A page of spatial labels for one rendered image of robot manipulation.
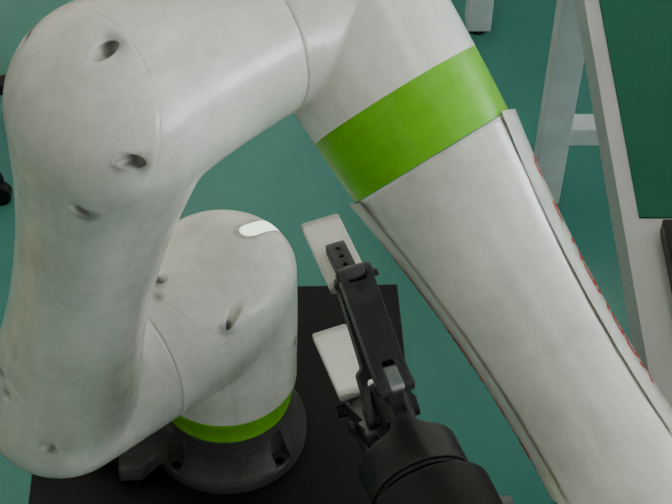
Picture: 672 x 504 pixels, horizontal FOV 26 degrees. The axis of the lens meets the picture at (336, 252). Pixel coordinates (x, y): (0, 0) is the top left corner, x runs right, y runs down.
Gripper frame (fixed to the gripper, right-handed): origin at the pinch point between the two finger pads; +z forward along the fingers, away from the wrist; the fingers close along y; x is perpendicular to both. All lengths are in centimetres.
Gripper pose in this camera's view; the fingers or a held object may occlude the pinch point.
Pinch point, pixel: (329, 288)
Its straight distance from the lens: 115.2
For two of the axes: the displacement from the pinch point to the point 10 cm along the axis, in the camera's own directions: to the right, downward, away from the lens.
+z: -3.4, -7.0, 6.3
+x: 9.4, -2.9, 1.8
